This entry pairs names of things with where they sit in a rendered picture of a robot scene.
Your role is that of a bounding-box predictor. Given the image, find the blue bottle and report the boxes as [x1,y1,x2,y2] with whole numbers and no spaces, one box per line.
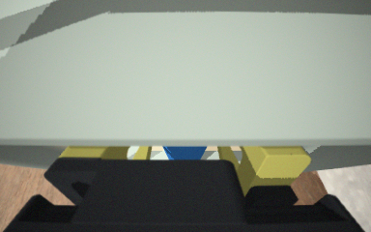
[162,146,208,160]

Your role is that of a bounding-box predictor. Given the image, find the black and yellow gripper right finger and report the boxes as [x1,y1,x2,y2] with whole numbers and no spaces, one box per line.
[217,146,311,197]

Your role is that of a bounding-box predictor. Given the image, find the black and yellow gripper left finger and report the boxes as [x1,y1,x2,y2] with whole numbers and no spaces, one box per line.
[59,146,153,160]

